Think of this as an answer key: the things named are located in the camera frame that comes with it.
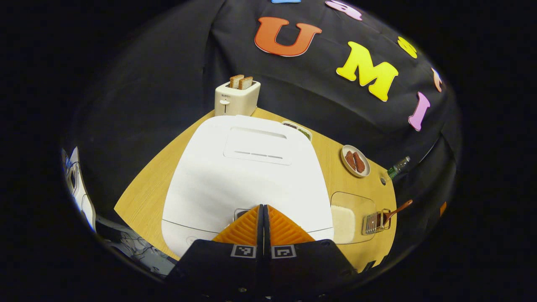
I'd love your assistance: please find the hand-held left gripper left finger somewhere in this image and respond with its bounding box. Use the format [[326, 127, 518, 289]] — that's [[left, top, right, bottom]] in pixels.
[[166, 204, 265, 302]]

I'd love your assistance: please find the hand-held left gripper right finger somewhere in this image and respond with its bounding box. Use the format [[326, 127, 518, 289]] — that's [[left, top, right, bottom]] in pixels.
[[263, 204, 359, 301]]

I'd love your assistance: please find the brown wooden spoon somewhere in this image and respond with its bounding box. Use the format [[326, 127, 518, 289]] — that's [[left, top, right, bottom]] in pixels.
[[375, 199, 414, 227]]

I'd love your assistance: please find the clear wire chopstick holder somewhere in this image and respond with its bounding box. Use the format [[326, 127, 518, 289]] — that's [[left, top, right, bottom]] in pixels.
[[362, 208, 392, 235]]

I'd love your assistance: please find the clear container of rice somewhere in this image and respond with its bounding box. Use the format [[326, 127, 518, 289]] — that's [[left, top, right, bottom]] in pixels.
[[330, 192, 377, 245]]

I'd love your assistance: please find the white rice cooker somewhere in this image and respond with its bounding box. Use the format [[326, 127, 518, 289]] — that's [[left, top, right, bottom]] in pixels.
[[162, 115, 335, 257]]

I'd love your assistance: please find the green label water bottle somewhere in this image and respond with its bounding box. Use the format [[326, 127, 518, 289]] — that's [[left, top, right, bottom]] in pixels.
[[387, 156, 411, 180]]

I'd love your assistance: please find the white round plate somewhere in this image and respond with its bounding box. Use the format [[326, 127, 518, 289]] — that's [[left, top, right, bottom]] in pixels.
[[340, 145, 371, 178]]

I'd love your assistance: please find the white divided grain dish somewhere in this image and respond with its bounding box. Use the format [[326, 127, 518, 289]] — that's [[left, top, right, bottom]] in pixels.
[[281, 121, 313, 142]]

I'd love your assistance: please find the white side desk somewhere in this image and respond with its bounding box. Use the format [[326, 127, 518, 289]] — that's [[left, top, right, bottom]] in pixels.
[[62, 146, 98, 230]]

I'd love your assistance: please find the white toaster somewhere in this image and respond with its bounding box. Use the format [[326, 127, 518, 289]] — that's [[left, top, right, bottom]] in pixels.
[[214, 80, 261, 117]]

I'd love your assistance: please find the black backdrop cloth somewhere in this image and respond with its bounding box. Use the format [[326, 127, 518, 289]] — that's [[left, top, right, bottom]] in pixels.
[[63, 0, 462, 256]]

